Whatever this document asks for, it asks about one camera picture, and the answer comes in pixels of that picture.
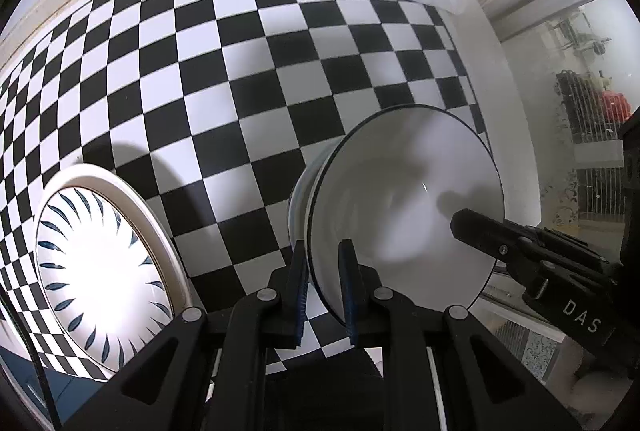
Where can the frosted glass sliding door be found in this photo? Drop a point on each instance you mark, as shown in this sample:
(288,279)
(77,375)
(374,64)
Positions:
(550,61)

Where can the large white plate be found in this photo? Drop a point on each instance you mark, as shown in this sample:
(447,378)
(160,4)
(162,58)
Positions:
(179,271)

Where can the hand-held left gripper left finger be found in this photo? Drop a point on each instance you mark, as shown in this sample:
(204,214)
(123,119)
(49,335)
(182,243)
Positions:
(300,296)

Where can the striped white plate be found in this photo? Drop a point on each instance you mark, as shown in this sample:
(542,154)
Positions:
(105,276)

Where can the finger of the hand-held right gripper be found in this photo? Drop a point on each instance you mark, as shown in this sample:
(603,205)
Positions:
(480,233)

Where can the black-rimmed white bowl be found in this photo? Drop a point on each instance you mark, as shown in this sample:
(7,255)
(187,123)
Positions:
(400,191)

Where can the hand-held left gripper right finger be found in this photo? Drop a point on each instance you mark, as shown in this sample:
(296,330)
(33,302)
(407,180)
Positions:
(348,296)

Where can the red bag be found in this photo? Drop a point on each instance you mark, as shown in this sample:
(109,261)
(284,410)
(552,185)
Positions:
(614,103)

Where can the black white checkered mat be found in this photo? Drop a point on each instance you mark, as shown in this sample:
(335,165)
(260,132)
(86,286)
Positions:
(200,61)

